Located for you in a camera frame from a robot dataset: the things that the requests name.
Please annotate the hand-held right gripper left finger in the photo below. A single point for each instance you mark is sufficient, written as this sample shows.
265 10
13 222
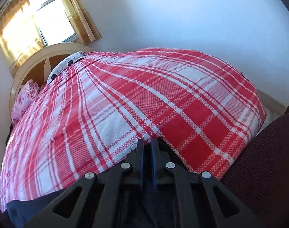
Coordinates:
140 152

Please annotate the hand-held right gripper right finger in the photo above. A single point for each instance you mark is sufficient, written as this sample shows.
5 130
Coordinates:
154 154

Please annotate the black pants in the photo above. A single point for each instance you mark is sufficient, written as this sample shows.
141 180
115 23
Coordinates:
28 211

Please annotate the red plaid blanket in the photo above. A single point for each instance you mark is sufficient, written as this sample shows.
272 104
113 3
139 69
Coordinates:
135 87

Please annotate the dark maroon chair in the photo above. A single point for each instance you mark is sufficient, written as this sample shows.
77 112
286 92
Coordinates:
265 161

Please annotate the white black-dotted pillow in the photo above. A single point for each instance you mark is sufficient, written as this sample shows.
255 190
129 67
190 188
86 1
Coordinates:
63 65

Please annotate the pink floral pillow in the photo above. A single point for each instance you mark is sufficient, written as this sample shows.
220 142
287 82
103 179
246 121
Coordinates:
23 99

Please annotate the dark cloth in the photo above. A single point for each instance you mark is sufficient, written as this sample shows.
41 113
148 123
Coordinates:
8 136

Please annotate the cream wooden headboard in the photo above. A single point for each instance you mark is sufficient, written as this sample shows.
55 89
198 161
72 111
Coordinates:
28 61

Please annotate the yellow curtain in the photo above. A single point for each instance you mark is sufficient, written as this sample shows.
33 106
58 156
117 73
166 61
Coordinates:
80 16
18 35

